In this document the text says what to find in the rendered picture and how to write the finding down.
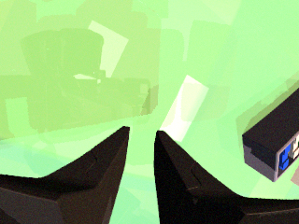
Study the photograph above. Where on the peach shallow square tray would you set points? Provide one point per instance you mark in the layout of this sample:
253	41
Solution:
295	177

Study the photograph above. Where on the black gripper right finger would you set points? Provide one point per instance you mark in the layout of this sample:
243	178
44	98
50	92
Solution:
188	194

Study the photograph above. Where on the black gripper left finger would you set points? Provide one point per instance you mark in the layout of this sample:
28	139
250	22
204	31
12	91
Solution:
82	192

